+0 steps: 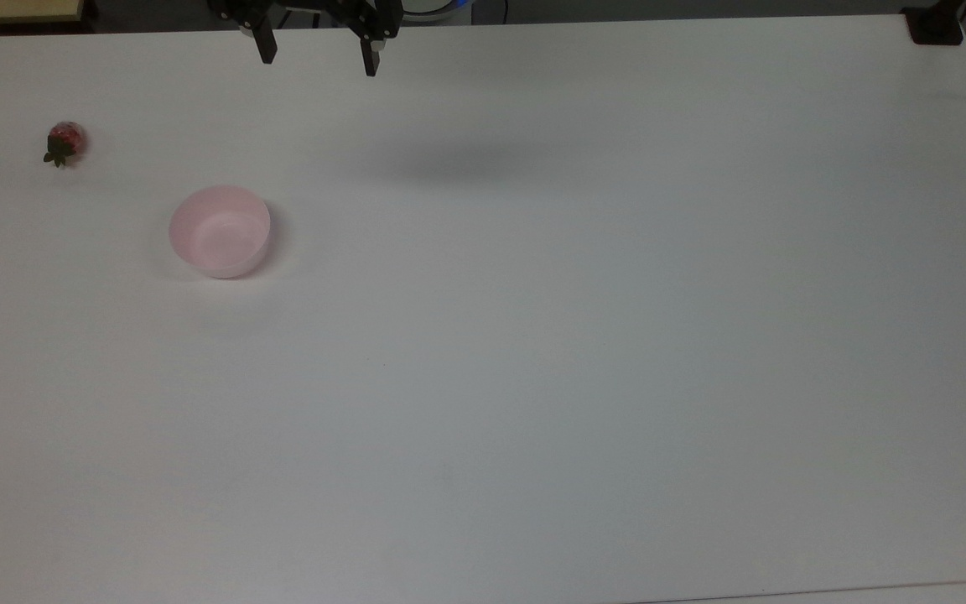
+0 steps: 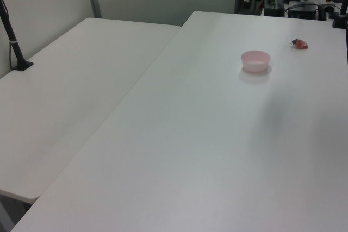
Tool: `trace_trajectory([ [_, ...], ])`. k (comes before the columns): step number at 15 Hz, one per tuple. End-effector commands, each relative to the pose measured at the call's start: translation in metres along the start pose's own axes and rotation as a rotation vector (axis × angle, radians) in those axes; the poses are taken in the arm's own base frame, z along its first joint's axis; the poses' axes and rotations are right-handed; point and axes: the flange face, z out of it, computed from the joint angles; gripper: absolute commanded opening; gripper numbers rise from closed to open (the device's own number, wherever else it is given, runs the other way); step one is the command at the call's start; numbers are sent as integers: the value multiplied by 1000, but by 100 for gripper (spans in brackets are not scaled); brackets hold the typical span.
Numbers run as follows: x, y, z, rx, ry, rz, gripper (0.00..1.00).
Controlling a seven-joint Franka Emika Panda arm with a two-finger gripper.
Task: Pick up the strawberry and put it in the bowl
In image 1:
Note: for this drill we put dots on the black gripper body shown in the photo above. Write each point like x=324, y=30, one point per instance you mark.
x=366, y=15

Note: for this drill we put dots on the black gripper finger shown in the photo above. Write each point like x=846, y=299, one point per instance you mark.
x=265, y=44
x=370, y=57

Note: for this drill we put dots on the red strawberry with green leaves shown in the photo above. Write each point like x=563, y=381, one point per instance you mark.
x=66, y=143

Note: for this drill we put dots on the pink plastic bowl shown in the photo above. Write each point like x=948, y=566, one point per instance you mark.
x=220, y=232

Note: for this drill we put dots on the yellow wooden board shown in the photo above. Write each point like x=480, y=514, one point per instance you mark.
x=9, y=10

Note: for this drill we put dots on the black table clamp mount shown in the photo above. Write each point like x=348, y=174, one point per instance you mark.
x=934, y=25

